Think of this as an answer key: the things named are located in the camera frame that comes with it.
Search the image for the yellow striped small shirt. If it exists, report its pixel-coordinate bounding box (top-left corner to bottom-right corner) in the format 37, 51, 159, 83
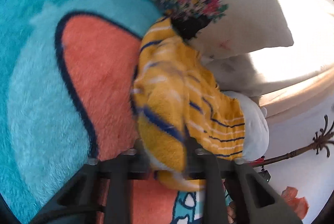
131, 18, 245, 192

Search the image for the red cushion at bedside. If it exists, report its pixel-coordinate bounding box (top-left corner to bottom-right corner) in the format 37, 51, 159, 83
250, 156, 309, 220

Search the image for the light grey plush pillow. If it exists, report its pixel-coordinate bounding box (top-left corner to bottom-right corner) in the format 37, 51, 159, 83
223, 91, 269, 161

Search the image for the dark metal headboard ornament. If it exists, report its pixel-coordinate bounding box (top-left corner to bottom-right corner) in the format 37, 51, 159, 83
250, 115, 333, 168

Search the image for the beige star curtain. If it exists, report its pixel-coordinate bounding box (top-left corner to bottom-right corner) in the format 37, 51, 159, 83
184, 0, 333, 114

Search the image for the teal fleece cartoon blanket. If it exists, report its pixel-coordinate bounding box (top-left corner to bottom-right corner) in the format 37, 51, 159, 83
1, 0, 204, 223

